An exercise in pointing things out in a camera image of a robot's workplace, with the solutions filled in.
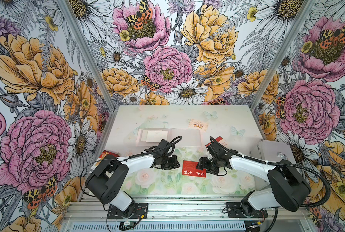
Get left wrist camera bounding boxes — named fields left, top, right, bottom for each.
left=157, top=139, right=175, bottom=154

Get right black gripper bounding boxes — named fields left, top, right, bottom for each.
left=196, top=156, right=222, bottom=177

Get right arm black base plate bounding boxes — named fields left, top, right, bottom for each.
left=222, top=202, right=268, bottom=218

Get pale pink text card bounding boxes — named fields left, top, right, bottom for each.
left=141, top=130, right=168, bottom=143

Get red box at left edge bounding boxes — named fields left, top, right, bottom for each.
left=99, top=150, right=119, bottom=160

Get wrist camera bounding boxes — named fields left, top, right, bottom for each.
left=206, top=142, right=221, bottom=156
left=157, top=139, right=175, bottom=154

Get red card gold characters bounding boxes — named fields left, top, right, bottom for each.
left=182, top=160, right=206, bottom=178

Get aluminium front rail frame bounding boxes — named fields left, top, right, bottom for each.
left=59, top=195, right=318, bottom=232

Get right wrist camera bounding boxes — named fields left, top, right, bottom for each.
left=206, top=142, right=221, bottom=156

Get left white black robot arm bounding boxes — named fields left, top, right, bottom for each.
left=85, top=136, right=183, bottom=218

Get silver aluminium case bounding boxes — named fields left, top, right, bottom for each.
left=257, top=140, right=296, bottom=164

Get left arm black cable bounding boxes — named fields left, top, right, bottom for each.
left=79, top=135, right=184, bottom=201

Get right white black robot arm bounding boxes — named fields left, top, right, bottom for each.
left=196, top=141, right=311, bottom=217

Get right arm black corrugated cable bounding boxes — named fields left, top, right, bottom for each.
left=209, top=136, right=331, bottom=232

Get pale card red characters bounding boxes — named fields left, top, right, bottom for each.
left=188, top=119, right=209, bottom=132

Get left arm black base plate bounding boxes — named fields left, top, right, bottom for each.
left=107, top=203, right=149, bottom=219

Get pink elephant photo album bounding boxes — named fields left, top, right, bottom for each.
left=136, top=129, right=202, bottom=148

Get red and pink card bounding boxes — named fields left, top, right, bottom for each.
left=205, top=136, right=227, bottom=148

